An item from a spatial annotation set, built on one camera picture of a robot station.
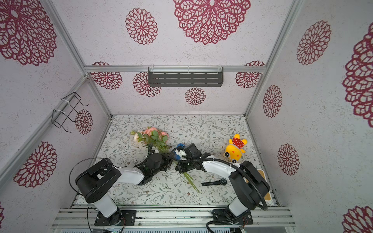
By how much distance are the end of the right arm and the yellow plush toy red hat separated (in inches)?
11.5

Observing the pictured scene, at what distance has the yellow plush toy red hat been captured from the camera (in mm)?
922

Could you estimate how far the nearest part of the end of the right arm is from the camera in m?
0.65
